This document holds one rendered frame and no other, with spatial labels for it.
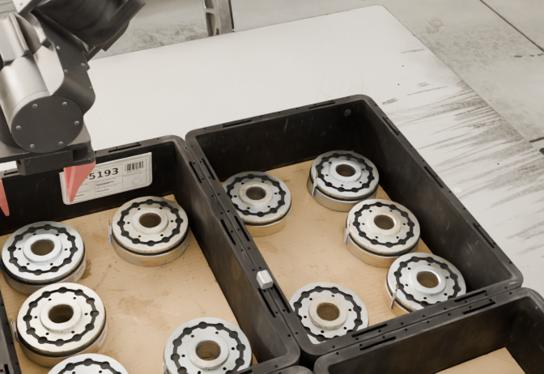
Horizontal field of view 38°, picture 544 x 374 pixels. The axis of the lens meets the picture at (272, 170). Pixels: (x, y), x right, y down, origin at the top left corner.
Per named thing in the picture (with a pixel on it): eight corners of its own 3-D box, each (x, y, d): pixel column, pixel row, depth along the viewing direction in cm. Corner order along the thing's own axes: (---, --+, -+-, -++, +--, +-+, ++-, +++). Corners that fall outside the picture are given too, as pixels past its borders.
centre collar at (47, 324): (36, 306, 94) (35, 303, 94) (77, 295, 96) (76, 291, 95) (44, 338, 91) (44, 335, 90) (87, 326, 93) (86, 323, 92)
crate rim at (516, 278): (180, 144, 111) (180, 131, 110) (364, 104, 122) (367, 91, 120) (304, 372, 85) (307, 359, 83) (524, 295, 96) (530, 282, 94)
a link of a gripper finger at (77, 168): (99, 216, 80) (95, 146, 74) (27, 231, 77) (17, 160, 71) (83, 172, 84) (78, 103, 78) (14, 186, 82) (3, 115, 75)
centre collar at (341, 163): (321, 167, 117) (322, 164, 116) (348, 158, 119) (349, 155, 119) (341, 188, 114) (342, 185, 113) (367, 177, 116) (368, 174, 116)
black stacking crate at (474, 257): (181, 193, 118) (181, 135, 110) (354, 151, 128) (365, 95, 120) (296, 418, 92) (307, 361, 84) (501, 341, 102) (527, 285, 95)
